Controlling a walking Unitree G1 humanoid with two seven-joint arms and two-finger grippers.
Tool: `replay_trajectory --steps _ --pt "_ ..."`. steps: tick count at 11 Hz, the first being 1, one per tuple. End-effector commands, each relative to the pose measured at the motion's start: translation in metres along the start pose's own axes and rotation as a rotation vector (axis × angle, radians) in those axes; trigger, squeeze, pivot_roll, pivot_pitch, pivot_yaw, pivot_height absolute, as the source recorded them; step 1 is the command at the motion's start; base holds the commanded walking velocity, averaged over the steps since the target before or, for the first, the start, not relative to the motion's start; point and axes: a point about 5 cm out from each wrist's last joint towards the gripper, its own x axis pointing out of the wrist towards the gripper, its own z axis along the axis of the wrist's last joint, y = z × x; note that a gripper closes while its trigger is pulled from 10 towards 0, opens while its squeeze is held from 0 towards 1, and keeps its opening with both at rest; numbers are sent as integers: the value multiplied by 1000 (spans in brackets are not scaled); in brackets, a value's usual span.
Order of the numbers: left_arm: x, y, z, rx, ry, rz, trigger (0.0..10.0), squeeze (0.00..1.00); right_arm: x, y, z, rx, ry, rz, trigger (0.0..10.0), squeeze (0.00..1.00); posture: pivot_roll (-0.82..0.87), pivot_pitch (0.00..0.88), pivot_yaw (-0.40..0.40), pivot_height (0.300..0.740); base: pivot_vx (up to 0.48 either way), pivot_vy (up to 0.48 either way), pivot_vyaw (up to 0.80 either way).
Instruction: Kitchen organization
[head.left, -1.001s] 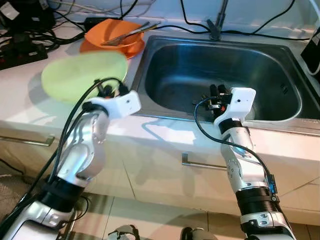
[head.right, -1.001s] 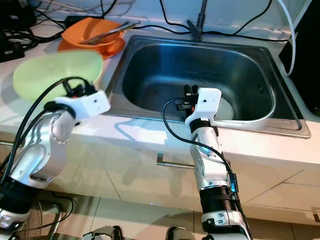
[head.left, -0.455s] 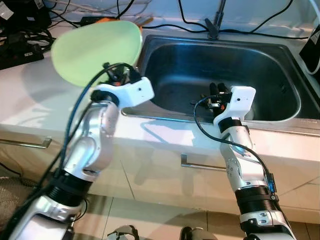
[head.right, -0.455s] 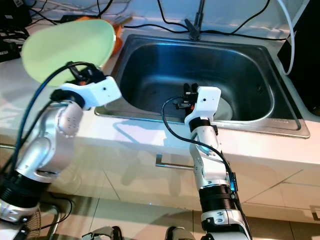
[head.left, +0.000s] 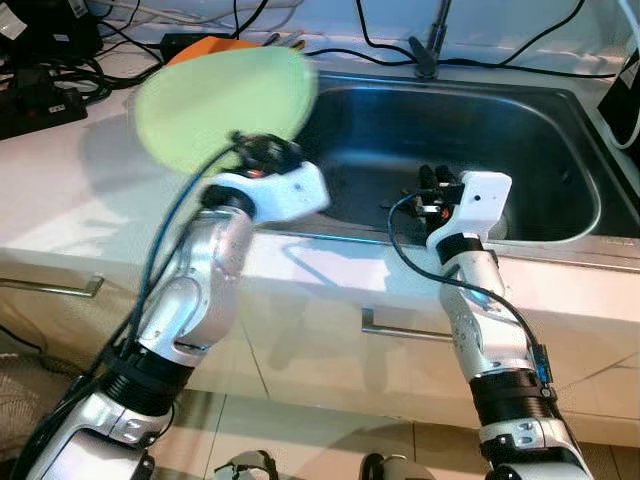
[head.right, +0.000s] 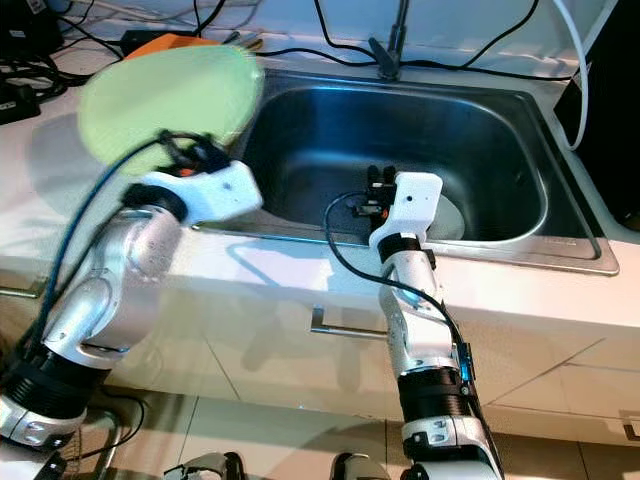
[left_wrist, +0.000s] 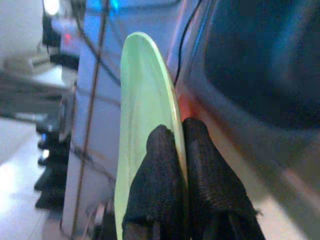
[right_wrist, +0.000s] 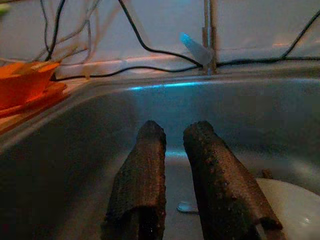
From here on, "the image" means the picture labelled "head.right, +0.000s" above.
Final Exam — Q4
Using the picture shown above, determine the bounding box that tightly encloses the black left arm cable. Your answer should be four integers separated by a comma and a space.
20, 133, 176, 371

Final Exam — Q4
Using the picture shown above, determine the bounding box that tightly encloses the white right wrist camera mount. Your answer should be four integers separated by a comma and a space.
368, 172, 446, 251

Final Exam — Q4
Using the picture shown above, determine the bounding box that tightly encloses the white hose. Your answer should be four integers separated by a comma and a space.
545, 0, 595, 152

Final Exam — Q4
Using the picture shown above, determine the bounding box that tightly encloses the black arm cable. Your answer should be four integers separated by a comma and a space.
20, 133, 176, 371
324, 191, 477, 387

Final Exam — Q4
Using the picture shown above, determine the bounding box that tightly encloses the stainless steel kitchen sink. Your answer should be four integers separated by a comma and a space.
195, 70, 621, 277

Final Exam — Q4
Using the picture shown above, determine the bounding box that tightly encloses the black cable behind sink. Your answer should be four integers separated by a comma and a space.
260, 46, 563, 83

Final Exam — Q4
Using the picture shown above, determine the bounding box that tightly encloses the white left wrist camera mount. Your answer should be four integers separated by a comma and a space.
140, 160, 264, 224

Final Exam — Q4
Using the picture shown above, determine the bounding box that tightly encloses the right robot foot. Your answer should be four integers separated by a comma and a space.
332, 452, 391, 480

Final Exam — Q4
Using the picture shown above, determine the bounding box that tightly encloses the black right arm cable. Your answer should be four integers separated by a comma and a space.
324, 191, 477, 387

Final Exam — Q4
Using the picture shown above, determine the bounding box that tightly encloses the white bowl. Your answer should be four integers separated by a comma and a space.
425, 195, 467, 242

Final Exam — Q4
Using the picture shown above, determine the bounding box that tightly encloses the dark metal faucet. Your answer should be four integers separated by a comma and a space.
368, 0, 412, 82

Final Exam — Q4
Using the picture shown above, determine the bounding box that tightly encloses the thin metal utensil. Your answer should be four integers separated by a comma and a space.
222, 33, 267, 50

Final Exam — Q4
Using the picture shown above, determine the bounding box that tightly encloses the white kitchen cabinet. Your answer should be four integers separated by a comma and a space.
0, 255, 640, 446

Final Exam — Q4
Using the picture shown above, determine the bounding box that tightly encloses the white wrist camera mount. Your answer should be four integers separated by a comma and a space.
140, 160, 264, 224
368, 172, 446, 251

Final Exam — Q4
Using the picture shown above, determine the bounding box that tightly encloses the light green plate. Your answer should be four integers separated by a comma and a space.
78, 45, 264, 177

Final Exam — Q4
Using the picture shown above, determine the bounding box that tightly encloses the black hanging cable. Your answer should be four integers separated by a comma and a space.
405, 0, 543, 72

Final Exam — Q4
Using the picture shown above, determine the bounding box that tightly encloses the small flat black box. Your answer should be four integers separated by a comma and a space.
120, 30, 192, 54

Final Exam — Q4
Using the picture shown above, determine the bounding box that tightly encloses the black charger block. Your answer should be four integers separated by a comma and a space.
0, 0, 67, 57

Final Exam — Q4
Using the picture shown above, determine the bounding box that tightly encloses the large black appliance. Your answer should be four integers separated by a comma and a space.
560, 0, 640, 217

